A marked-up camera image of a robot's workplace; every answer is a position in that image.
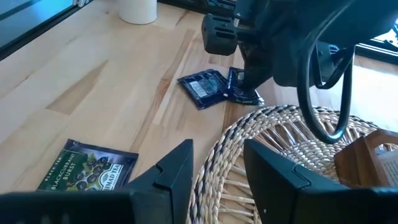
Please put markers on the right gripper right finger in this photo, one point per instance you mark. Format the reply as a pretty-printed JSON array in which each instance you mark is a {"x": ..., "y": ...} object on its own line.
[{"x": 270, "y": 180}]

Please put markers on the round woven straw placemat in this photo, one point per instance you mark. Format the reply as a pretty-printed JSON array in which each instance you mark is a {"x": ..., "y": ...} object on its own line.
[{"x": 267, "y": 118}]

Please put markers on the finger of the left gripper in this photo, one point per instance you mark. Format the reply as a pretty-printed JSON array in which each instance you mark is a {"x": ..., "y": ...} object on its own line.
[{"x": 253, "y": 74}]

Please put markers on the succulent in white pot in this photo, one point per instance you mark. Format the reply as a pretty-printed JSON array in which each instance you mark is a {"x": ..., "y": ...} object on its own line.
[{"x": 138, "y": 11}]

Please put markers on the wooden three-compartment tray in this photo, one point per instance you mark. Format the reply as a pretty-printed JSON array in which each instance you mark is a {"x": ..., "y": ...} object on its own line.
[{"x": 351, "y": 161}]

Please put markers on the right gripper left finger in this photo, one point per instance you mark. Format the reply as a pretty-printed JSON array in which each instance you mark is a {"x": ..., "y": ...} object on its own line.
[{"x": 177, "y": 180}]

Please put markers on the Ahmad blackcurrant burst tea packet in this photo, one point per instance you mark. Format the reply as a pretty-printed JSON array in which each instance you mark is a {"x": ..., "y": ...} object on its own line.
[
  {"x": 81, "y": 171},
  {"x": 202, "y": 88},
  {"x": 245, "y": 99}
]

